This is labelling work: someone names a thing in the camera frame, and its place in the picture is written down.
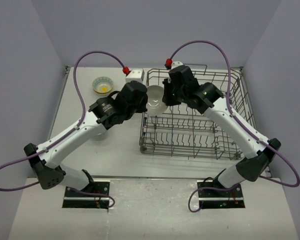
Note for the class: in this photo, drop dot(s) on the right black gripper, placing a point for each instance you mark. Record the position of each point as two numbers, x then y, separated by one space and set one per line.
168 83

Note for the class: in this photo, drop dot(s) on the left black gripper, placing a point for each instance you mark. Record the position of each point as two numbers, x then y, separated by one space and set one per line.
142 108

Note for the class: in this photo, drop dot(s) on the yellow checkered bowl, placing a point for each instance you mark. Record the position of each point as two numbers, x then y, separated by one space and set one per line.
103 85

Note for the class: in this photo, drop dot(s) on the white bowl front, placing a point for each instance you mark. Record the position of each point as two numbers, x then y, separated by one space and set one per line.
155 105

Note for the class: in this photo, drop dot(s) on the white bowl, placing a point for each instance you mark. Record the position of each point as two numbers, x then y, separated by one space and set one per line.
100 136
155 105

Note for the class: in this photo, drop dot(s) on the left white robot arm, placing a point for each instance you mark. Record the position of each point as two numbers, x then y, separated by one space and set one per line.
46 158

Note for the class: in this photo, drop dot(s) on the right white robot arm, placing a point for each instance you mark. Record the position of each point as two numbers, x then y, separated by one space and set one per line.
256 148

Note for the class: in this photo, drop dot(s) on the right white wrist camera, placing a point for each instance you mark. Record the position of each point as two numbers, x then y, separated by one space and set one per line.
170 64

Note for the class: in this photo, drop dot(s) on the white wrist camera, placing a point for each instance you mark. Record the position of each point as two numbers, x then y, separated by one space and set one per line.
135 75
170 64

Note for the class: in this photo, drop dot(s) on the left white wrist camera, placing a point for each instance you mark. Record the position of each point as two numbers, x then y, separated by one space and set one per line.
135 75

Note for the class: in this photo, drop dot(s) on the grey wire dish rack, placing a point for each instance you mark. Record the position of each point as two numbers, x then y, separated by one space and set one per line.
183 132

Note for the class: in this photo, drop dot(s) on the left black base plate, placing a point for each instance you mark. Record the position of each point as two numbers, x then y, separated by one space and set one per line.
75 200

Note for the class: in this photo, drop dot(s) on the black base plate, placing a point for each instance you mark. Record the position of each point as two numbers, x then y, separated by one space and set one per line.
211 199
75 200

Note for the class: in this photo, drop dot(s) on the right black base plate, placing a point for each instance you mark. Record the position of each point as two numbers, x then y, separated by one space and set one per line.
211 199

